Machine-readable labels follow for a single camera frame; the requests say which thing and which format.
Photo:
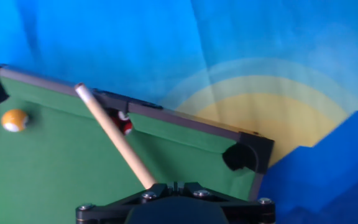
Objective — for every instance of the mini green pool table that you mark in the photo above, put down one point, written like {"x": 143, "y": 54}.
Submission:
{"x": 57, "y": 171}

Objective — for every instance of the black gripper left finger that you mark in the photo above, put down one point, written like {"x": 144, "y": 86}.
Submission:
{"x": 110, "y": 208}

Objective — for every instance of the yellow striped pool ball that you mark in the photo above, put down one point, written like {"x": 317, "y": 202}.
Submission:
{"x": 12, "y": 118}

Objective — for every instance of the wooden pool cue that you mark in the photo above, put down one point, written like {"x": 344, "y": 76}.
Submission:
{"x": 113, "y": 133}

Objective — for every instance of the red striped pool ball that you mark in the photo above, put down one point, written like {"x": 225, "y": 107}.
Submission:
{"x": 124, "y": 126}

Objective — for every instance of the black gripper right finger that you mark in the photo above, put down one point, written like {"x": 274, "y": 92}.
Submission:
{"x": 247, "y": 208}

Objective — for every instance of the blue printed cloth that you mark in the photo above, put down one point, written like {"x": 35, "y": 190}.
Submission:
{"x": 135, "y": 37}

